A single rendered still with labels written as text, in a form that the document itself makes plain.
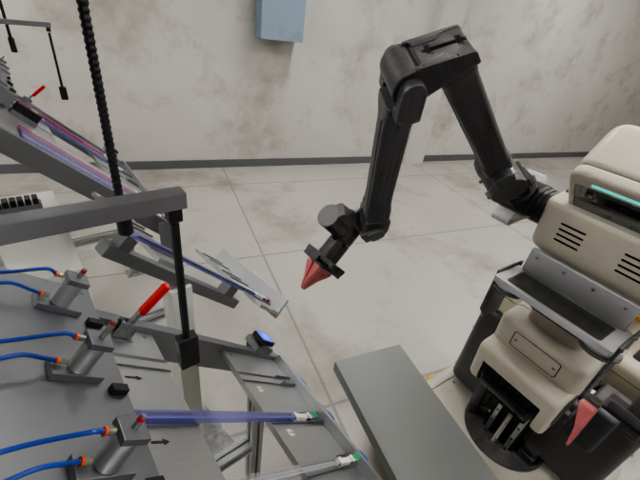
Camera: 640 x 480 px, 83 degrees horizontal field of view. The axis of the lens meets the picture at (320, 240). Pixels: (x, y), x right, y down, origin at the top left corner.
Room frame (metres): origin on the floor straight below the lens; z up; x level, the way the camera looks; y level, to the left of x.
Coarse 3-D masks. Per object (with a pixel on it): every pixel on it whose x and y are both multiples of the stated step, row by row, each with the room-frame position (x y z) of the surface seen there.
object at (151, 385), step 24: (144, 336) 0.41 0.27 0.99; (120, 360) 0.33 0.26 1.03; (144, 360) 0.35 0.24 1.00; (144, 384) 0.31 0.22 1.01; (168, 384) 0.33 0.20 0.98; (144, 408) 0.27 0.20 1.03; (168, 408) 0.29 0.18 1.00; (168, 432) 0.25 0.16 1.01; (192, 432) 0.27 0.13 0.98; (168, 456) 0.21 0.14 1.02; (192, 456) 0.23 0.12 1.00
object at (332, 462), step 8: (304, 464) 0.30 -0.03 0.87; (312, 464) 0.31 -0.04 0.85; (320, 464) 0.32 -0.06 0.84; (328, 464) 0.33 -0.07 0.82; (336, 464) 0.34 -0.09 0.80; (264, 472) 0.25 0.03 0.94; (272, 472) 0.26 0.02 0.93; (280, 472) 0.26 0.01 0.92; (288, 472) 0.27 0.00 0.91; (296, 472) 0.28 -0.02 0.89; (304, 472) 0.29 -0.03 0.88; (312, 472) 0.30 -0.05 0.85
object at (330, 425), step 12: (276, 360) 0.61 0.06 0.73; (288, 372) 0.58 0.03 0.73; (300, 384) 0.55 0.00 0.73; (312, 396) 0.52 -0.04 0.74; (312, 408) 0.50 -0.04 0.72; (324, 408) 0.50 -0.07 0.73; (336, 432) 0.44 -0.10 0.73; (348, 444) 0.42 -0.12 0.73; (360, 456) 0.40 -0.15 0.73; (360, 468) 0.38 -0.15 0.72; (372, 468) 0.38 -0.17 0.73
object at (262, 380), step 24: (240, 360) 0.52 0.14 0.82; (264, 360) 0.59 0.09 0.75; (240, 384) 0.45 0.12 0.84; (264, 384) 0.48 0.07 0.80; (288, 384) 0.53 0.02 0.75; (264, 408) 0.40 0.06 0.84; (288, 408) 0.45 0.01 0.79; (288, 432) 0.37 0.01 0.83; (312, 432) 0.41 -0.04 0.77; (288, 456) 0.32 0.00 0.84; (312, 456) 0.35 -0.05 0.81; (336, 456) 0.38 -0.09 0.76
